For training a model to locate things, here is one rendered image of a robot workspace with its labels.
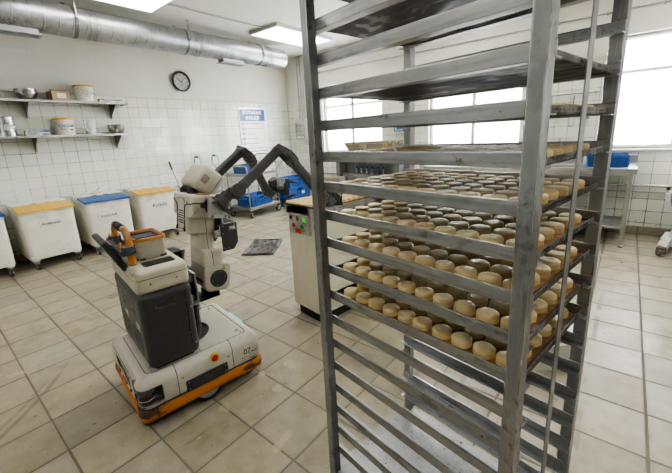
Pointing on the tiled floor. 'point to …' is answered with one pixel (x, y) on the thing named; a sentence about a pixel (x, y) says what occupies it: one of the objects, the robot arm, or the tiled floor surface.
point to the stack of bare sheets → (262, 247)
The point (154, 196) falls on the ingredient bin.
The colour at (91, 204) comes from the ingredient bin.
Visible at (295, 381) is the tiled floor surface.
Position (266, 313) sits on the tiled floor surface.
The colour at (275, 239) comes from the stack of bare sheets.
